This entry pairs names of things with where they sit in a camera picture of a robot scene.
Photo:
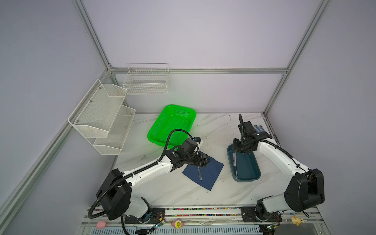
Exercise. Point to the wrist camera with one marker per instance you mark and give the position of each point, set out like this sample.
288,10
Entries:
246,129
192,146

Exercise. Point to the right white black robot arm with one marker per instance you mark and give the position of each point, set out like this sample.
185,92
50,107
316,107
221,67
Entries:
305,188

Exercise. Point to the dark blue paper napkin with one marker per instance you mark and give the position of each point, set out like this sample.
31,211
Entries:
210,173

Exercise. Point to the blue white work glove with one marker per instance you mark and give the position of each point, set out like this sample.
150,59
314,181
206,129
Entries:
259,128

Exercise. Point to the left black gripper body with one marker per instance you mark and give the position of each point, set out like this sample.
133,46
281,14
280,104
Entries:
193,159

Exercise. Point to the yellow toy figure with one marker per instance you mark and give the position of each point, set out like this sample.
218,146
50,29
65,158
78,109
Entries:
297,220

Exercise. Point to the aluminium front rail frame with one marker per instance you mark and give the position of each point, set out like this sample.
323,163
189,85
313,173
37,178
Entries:
211,220

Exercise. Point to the silver metal fork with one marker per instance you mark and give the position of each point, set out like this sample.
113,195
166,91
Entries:
199,173

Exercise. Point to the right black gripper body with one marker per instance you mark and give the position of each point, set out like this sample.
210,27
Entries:
239,145

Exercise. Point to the green plastic perforated basket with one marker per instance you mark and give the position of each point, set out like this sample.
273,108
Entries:
172,117

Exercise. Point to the silver metal knife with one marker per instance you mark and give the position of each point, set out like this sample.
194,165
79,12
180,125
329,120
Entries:
235,164

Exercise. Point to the pink toy figure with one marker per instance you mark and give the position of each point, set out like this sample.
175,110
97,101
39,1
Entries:
101,224

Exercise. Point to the dark teal plastic tray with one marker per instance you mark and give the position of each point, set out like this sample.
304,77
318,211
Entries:
247,166

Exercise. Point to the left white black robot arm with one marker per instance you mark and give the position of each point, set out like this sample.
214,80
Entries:
116,199

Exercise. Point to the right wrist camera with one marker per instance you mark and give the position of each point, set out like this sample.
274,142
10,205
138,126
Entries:
246,129

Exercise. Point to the white mesh two-tier shelf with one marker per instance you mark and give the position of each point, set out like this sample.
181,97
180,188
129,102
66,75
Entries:
103,119

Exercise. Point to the white wire wall basket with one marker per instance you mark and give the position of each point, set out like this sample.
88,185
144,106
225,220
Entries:
147,78

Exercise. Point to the pink green round toy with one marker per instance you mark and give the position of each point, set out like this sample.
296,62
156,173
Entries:
177,224

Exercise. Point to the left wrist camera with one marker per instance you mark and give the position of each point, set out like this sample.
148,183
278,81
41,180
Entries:
192,146

